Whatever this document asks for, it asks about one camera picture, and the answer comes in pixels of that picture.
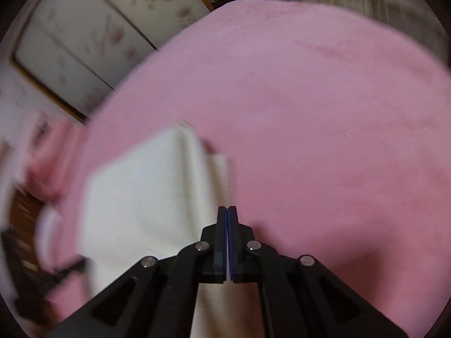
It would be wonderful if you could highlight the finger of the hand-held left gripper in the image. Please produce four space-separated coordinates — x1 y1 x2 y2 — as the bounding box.
53 258 89 279

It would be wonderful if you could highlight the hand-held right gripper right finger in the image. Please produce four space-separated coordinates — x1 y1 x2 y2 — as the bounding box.
228 206 410 338

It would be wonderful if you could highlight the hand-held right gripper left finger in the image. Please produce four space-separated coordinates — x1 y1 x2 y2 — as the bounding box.
46 206 229 338

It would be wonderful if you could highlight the white knit sweater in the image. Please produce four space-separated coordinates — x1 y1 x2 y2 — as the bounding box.
80 121 234 338

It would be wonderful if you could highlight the wooden headboard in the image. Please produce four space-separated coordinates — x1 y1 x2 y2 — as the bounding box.
9 186 46 275

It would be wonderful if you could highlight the pink ruffled pillow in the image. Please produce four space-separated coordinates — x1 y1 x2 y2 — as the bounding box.
10 111 90 205

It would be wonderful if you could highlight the pink bed sheet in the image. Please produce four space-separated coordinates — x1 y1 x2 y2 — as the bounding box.
39 0 451 338

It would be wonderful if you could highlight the floral sliding door wardrobe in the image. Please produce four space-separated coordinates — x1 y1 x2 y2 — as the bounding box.
12 0 215 122

